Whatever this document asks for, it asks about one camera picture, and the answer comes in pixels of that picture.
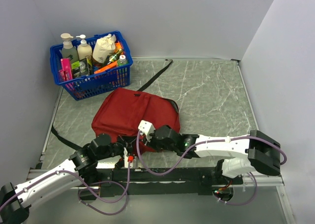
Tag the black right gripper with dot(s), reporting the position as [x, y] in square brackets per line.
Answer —
[151, 142]

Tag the cream pump bottle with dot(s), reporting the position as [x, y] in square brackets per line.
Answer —
[84, 49]

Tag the dark green box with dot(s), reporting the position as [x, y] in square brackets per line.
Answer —
[82, 68]

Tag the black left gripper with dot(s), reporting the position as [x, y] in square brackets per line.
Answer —
[122, 148]

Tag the green glass bottle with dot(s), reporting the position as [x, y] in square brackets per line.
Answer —
[115, 56]

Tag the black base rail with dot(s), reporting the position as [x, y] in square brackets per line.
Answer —
[199, 180]

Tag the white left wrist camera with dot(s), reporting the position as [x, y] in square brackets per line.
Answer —
[130, 160]

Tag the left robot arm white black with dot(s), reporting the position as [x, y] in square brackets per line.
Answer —
[80, 168]

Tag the pink box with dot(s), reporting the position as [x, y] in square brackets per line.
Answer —
[66, 70]

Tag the red backpack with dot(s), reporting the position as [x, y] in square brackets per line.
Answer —
[123, 109]

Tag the beige cloth bag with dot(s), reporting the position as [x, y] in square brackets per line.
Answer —
[104, 47]

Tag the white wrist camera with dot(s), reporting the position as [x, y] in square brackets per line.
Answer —
[130, 160]
[146, 128]

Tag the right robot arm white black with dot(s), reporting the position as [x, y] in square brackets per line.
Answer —
[241, 154]

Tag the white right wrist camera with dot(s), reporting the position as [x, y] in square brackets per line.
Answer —
[146, 128]

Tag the grey-green pump bottle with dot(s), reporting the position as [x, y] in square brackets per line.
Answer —
[68, 50]

